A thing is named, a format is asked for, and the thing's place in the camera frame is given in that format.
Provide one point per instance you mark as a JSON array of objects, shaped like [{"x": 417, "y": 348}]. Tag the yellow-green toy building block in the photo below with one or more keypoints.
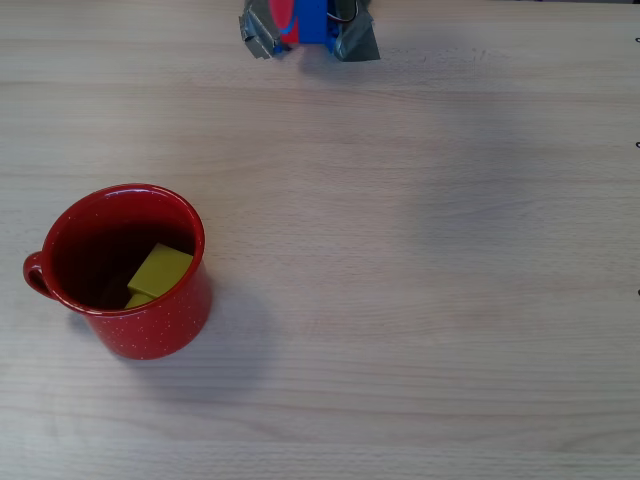
[{"x": 160, "y": 272}]

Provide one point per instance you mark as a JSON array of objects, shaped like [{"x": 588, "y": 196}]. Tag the blue and red robot arm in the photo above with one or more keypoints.
[{"x": 310, "y": 22}]

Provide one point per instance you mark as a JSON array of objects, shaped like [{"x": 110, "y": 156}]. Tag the red enamel mug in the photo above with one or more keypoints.
[{"x": 150, "y": 330}]

